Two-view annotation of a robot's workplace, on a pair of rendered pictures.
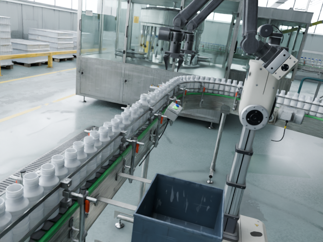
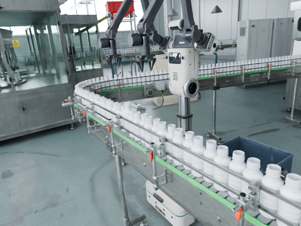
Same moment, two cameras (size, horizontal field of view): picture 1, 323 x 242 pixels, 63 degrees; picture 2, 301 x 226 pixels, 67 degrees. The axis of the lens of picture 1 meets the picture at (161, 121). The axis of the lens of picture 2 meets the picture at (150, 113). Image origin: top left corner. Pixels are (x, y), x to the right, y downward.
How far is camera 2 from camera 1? 1.07 m
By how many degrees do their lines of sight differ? 42
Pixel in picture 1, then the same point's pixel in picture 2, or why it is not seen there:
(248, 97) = (186, 75)
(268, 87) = (196, 63)
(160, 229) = not seen: hidden behind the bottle
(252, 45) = (197, 34)
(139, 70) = not seen: outside the picture
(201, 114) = (61, 120)
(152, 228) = not seen: hidden behind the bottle
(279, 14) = (73, 19)
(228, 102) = (113, 94)
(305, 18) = (93, 19)
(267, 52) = (204, 37)
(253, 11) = (190, 10)
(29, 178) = (288, 183)
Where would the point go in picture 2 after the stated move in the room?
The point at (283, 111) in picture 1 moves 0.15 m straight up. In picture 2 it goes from (159, 84) to (158, 72)
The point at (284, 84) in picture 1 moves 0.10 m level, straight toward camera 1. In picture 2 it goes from (99, 73) to (99, 74)
